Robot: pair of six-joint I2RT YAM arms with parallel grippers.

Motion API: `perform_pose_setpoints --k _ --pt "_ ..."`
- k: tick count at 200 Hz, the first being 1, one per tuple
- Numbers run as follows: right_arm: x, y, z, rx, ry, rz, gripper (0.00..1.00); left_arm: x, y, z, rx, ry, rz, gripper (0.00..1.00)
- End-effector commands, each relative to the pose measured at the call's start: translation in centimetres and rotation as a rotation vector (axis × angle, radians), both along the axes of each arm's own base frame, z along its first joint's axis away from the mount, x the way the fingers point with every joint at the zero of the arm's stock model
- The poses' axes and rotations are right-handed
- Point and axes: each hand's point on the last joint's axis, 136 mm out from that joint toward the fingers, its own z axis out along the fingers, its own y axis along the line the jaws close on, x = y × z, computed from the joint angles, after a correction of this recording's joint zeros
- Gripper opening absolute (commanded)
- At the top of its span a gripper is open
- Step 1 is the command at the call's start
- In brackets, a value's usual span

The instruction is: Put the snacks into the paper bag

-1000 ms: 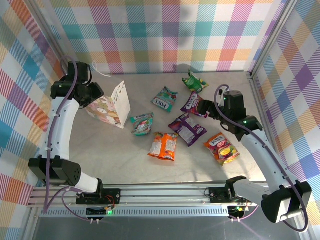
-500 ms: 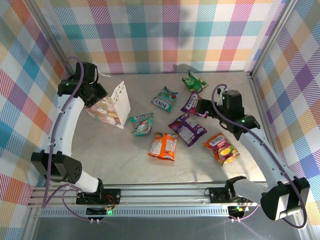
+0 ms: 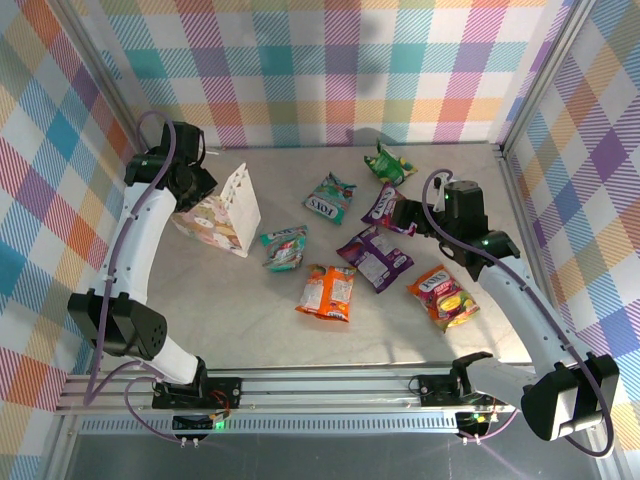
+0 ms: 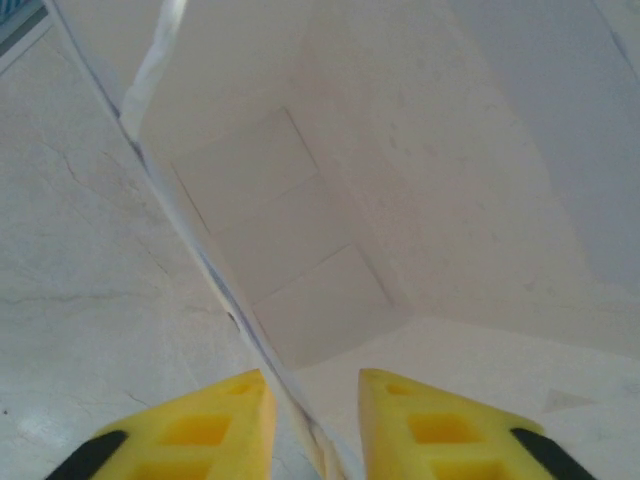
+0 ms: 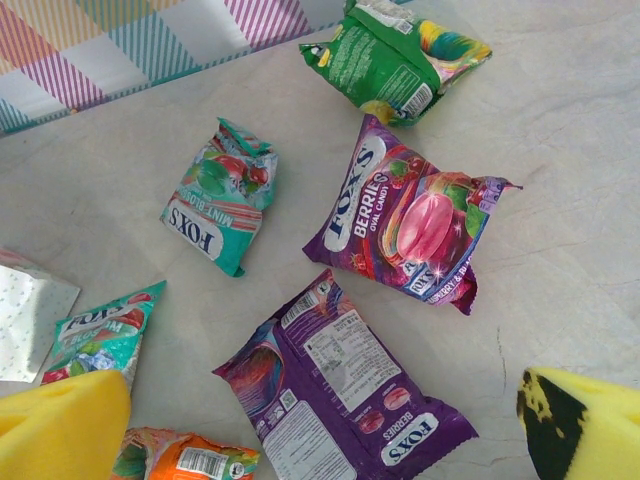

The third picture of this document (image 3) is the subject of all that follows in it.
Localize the aluminium left frame post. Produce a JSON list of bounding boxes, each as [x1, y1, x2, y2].
[[58, 0, 154, 159]]

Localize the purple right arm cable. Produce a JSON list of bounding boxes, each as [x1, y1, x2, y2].
[[422, 168, 616, 459]]

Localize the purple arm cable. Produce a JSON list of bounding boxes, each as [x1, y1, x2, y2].
[[82, 110, 184, 444], [422, 168, 616, 459]]

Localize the teal Fox's mint packet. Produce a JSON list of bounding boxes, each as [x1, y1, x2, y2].
[[259, 224, 309, 274], [301, 172, 358, 225]]

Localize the perforated metal cable duct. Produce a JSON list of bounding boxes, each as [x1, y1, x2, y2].
[[79, 417, 461, 437]]

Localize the purple Fox's candy packet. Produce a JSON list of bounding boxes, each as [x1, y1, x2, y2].
[[360, 182, 416, 235]]

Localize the orange candy packet barcode label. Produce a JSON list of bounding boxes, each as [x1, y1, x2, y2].
[[294, 263, 358, 324]]

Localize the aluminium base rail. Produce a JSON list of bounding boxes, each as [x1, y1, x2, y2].
[[53, 368, 524, 416]]

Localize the aluminium frame leg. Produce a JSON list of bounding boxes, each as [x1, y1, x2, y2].
[[43, 414, 84, 480], [584, 414, 634, 480]]

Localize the white paper bag animal print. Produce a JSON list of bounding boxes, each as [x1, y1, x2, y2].
[[171, 162, 263, 259]]

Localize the aluminium frame post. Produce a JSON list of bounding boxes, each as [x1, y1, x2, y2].
[[497, 0, 599, 159], [58, 0, 154, 159]]

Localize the purple candy packet white label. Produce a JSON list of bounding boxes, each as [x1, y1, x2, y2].
[[336, 224, 416, 295]]

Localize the black control box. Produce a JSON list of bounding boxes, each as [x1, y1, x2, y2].
[[457, 410, 494, 436]]

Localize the orange Fox's fruity packet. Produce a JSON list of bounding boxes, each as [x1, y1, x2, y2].
[[406, 264, 481, 335]]

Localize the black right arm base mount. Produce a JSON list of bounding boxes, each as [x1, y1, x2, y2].
[[418, 373, 474, 405]]

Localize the aluminium side rail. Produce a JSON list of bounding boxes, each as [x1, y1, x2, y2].
[[498, 143, 556, 321]]

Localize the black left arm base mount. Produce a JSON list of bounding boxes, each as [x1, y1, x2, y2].
[[152, 377, 244, 411]]

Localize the aluminium right frame post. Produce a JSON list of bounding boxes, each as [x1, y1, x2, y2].
[[497, 0, 599, 159]]

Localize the green Fox's candy packet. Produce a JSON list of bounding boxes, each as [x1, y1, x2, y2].
[[363, 139, 419, 187]]

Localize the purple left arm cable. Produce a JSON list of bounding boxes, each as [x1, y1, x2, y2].
[[82, 110, 184, 444]]

